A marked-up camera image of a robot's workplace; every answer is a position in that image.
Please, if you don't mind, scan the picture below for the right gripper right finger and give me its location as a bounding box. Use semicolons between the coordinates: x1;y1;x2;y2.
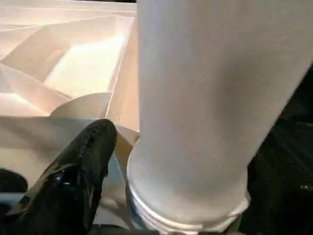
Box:
234;151;313;235

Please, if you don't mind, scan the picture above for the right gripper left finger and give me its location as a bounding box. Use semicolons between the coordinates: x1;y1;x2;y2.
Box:
4;118;118;235

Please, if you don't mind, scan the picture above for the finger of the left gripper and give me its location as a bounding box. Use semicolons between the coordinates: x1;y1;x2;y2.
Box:
0;168;29;195

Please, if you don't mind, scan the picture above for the white plastic table leg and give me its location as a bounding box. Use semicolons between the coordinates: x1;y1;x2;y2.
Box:
126;0;313;233

